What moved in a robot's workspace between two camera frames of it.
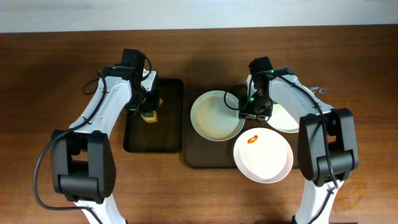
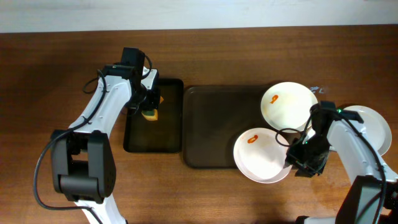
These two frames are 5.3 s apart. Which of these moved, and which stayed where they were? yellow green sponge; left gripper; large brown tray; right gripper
Moved: right gripper
Stayed: yellow green sponge; large brown tray; left gripper
